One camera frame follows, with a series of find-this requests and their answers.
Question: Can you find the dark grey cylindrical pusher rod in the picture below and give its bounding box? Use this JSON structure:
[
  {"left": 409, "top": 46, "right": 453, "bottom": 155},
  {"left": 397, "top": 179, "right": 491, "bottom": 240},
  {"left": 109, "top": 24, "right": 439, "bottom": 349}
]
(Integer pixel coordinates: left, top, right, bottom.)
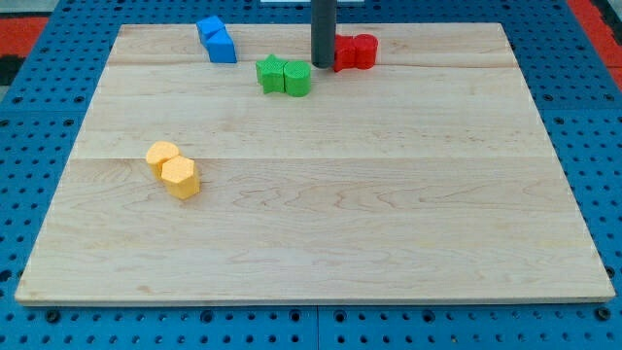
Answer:
[{"left": 311, "top": 0, "right": 337, "bottom": 69}]

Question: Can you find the yellow hexagon block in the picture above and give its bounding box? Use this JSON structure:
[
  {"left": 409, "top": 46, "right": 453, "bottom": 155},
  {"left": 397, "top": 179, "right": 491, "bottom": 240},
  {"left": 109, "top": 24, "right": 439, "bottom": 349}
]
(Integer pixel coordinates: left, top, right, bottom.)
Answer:
[{"left": 161, "top": 156, "right": 200, "bottom": 199}]

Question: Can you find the green cylinder block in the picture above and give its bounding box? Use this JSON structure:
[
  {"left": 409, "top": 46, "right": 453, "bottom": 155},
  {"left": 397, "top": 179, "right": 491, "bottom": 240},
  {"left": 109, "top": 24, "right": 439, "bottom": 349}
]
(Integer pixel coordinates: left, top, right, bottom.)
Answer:
[{"left": 284, "top": 60, "right": 311, "bottom": 97}]

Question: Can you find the light wooden board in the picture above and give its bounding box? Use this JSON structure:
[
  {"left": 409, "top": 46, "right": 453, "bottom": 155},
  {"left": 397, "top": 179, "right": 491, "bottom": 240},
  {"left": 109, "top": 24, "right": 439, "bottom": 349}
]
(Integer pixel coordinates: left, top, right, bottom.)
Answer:
[{"left": 15, "top": 22, "right": 615, "bottom": 306}]

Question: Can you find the red star-shaped block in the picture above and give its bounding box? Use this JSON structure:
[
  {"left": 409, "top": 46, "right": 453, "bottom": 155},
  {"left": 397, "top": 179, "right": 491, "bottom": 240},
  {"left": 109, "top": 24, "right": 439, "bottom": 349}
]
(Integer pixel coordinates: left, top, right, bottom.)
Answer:
[{"left": 332, "top": 35, "right": 356, "bottom": 72}]

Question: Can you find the green star block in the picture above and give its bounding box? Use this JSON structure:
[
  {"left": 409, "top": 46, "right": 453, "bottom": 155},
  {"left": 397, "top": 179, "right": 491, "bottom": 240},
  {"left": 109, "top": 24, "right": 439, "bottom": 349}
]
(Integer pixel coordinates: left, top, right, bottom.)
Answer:
[{"left": 256, "top": 54, "right": 287, "bottom": 94}]

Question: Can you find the blue wedge block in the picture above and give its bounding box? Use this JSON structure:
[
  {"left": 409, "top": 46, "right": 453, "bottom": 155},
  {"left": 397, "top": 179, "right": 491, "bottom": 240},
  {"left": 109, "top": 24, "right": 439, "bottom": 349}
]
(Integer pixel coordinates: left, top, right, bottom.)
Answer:
[{"left": 206, "top": 29, "right": 237, "bottom": 63}]

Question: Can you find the blue cube block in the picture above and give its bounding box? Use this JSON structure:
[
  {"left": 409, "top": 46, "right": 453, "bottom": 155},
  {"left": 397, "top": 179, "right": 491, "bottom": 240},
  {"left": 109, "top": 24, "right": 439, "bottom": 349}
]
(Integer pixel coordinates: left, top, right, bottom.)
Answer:
[{"left": 195, "top": 16, "right": 225, "bottom": 46}]

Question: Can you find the yellow cylinder block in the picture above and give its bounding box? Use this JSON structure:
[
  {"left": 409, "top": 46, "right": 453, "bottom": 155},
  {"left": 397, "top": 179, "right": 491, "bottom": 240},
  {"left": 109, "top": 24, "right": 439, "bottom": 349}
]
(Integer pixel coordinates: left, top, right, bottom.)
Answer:
[{"left": 145, "top": 141, "right": 181, "bottom": 180}]

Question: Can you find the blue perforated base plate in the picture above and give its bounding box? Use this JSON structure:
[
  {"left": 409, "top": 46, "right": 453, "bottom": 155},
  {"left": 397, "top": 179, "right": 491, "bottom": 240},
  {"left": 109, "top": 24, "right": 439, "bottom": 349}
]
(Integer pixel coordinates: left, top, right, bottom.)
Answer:
[{"left": 1, "top": 1, "right": 621, "bottom": 349}]

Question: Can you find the red cylinder block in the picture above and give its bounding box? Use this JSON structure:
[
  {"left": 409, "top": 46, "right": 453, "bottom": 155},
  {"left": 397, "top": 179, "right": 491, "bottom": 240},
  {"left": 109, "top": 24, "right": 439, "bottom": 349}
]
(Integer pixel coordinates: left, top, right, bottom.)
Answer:
[{"left": 354, "top": 33, "right": 379, "bottom": 70}]

